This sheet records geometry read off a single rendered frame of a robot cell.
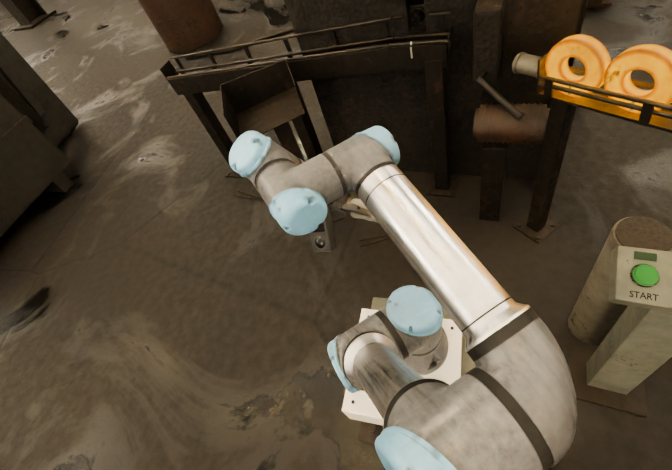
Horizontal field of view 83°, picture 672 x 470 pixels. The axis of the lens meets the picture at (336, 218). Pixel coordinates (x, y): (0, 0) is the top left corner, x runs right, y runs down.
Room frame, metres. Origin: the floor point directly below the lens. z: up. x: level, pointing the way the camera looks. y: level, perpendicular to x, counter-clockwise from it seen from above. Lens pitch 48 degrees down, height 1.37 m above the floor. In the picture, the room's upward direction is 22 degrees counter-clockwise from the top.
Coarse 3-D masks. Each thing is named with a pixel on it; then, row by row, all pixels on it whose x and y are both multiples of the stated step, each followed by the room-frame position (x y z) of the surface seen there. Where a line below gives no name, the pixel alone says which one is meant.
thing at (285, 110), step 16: (272, 64) 1.39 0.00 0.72; (240, 80) 1.39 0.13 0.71; (256, 80) 1.39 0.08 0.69; (272, 80) 1.39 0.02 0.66; (288, 80) 1.39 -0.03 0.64; (224, 96) 1.35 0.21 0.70; (240, 96) 1.39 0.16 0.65; (256, 96) 1.39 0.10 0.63; (272, 96) 1.39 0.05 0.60; (288, 96) 1.34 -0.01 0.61; (224, 112) 1.21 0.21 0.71; (240, 112) 1.39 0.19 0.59; (256, 112) 1.34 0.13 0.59; (272, 112) 1.29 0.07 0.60; (288, 112) 1.24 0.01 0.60; (304, 112) 1.19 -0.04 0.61; (240, 128) 1.29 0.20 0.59; (256, 128) 1.24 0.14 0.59; (272, 128) 1.19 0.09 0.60; (288, 128) 1.26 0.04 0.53; (288, 144) 1.26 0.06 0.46; (304, 160) 1.28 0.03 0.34
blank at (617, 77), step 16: (640, 48) 0.62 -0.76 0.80; (656, 48) 0.60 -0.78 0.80; (624, 64) 0.63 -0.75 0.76; (640, 64) 0.61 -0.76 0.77; (656, 64) 0.58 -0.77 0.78; (608, 80) 0.66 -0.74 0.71; (624, 80) 0.63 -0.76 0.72; (656, 80) 0.57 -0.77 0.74; (608, 96) 0.65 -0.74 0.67; (640, 96) 0.58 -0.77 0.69; (656, 96) 0.55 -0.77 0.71; (640, 112) 0.57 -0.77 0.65
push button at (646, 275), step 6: (636, 270) 0.25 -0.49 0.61; (642, 270) 0.25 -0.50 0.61; (648, 270) 0.24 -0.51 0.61; (654, 270) 0.24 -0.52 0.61; (636, 276) 0.24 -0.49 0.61; (642, 276) 0.24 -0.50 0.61; (648, 276) 0.23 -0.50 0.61; (654, 276) 0.23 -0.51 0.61; (642, 282) 0.23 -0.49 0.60; (648, 282) 0.22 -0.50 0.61; (654, 282) 0.22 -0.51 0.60
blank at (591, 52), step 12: (576, 36) 0.77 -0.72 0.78; (588, 36) 0.75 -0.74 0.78; (552, 48) 0.81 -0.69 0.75; (564, 48) 0.78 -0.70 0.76; (576, 48) 0.75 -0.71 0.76; (588, 48) 0.72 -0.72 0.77; (600, 48) 0.71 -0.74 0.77; (552, 60) 0.80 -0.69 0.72; (564, 60) 0.77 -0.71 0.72; (588, 60) 0.71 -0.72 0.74; (600, 60) 0.69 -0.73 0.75; (552, 72) 0.79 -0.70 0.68; (564, 72) 0.77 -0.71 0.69; (588, 72) 0.71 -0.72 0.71; (600, 72) 0.68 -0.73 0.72; (588, 84) 0.70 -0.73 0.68; (600, 84) 0.67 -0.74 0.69; (576, 96) 0.72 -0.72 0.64
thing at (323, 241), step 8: (328, 208) 0.51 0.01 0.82; (328, 216) 0.50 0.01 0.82; (320, 224) 0.49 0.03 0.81; (328, 224) 0.49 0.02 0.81; (312, 232) 0.49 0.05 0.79; (320, 232) 0.48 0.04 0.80; (328, 232) 0.47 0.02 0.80; (312, 240) 0.49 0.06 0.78; (320, 240) 0.47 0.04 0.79; (328, 240) 0.46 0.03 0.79; (320, 248) 0.47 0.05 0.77; (328, 248) 0.46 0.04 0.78
